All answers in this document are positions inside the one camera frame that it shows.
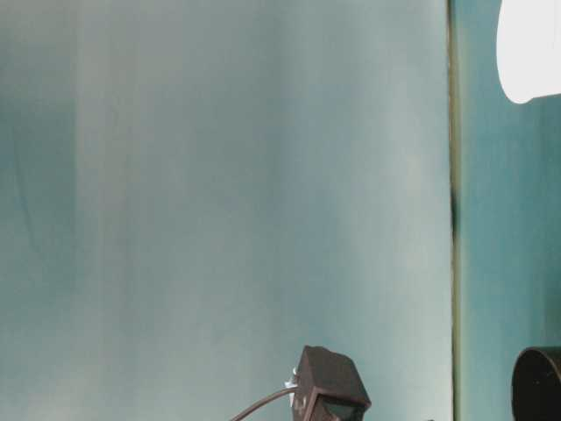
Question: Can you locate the white paper cup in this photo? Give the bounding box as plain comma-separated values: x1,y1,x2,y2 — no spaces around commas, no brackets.
496,0,561,105

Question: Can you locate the blue-green table cloth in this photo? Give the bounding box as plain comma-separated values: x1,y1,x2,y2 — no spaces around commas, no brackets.
450,0,561,421

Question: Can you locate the thin black camera cable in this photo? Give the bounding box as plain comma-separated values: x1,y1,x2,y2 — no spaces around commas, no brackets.
226,388,300,421

